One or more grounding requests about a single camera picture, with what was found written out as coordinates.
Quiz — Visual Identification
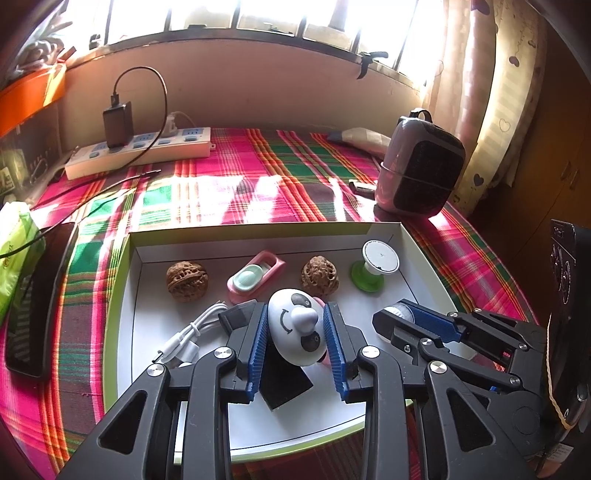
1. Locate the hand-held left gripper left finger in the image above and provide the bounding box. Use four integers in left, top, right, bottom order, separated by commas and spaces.
55, 300, 271, 480

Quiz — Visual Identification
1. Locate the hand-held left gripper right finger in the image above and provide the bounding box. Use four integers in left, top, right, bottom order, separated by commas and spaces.
323, 302, 536, 480

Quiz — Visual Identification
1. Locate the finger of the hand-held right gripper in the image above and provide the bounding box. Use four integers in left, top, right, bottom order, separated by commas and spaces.
372, 310, 513, 388
409, 303, 546, 374

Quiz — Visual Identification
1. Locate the white ribbed round knob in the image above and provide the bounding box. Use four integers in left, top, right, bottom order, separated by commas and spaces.
384, 302, 414, 326

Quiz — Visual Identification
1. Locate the white panda toy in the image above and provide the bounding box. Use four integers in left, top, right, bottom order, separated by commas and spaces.
268, 288, 329, 367

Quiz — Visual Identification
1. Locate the white usb cable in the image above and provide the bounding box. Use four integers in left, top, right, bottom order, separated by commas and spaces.
154, 300, 232, 370

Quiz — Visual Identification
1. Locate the green white suction stand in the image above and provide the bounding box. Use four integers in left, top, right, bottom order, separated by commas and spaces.
350, 239, 402, 293

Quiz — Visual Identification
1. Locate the pink small case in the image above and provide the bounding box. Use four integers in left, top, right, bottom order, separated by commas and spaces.
226, 250, 286, 303

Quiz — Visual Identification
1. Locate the brown walnut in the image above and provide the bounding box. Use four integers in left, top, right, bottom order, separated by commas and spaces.
301, 256, 341, 292
165, 261, 211, 303

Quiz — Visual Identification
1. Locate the green white cardboard box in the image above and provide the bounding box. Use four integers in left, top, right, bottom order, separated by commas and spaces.
102, 222, 476, 464

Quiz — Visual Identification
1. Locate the black printed bag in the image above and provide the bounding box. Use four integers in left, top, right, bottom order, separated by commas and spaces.
547, 219, 591, 430

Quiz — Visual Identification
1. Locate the pink green plaid blanket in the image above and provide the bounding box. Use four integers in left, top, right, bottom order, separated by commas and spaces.
0, 127, 541, 480

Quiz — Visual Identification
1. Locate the wooden cabinet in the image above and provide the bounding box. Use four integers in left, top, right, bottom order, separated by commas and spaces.
471, 28, 591, 324

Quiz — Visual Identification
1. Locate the white power strip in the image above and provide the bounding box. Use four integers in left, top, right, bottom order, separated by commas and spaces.
65, 127, 217, 181

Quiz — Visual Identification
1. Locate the black smartphone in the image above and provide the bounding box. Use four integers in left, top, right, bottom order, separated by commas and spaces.
4, 222, 80, 379

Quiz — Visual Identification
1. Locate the heart print curtain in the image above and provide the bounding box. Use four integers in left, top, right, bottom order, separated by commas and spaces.
422, 0, 550, 217

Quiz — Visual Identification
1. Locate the white plug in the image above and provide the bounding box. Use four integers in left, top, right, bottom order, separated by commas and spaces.
165, 111, 195, 137

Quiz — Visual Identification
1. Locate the green tissue pack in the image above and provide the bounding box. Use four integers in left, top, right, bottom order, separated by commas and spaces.
0, 202, 47, 324

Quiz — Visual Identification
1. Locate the black charger adapter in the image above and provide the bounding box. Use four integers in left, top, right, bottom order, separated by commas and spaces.
102, 102, 134, 149

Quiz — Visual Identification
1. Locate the black window hook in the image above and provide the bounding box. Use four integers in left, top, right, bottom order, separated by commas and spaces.
355, 52, 391, 80

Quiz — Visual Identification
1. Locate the barred window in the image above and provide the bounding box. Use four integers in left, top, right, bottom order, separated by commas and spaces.
69, 0, 444, 88

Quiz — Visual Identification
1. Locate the orange tray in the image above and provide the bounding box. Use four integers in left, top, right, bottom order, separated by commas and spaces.
0, 64, 68, 137

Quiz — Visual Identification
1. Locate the white plastic bag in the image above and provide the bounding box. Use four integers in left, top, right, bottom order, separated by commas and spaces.
14, 18, 75, 75

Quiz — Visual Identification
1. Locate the thin black cable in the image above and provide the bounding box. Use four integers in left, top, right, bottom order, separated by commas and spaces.
0, 168, 162, 259

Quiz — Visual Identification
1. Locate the black charger cable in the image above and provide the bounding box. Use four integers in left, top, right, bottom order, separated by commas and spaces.
108, 67, 168, 167

